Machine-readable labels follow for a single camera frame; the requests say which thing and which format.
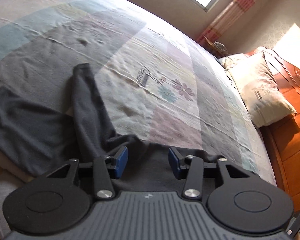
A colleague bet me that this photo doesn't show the dark grey trousers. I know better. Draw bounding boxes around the dark grey trousers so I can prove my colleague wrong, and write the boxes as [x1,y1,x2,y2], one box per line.
[0,64,220,191]

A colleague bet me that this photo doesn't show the pastel patchwork bed sheet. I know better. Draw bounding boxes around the pastel patchwork bed sheet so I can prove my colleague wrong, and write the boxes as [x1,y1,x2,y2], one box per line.
[0,0,275,184]

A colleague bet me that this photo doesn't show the orange wooden headboard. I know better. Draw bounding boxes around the orange wooden headboard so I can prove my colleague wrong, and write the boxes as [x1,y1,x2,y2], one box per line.
[248,47,300,211]

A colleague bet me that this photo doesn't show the cream printed pillow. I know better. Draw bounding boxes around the cream printed pillow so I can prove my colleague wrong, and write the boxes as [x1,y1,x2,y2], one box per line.
[219,51,297,128]

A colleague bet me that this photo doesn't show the wooden bedside table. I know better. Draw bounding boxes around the wooden bedside table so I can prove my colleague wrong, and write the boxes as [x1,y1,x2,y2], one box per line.
[202,36,224,59]

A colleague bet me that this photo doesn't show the pink checked right curtain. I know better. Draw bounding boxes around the pink checked right curtain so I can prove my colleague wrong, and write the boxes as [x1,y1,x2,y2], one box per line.
[196,0,257,46]

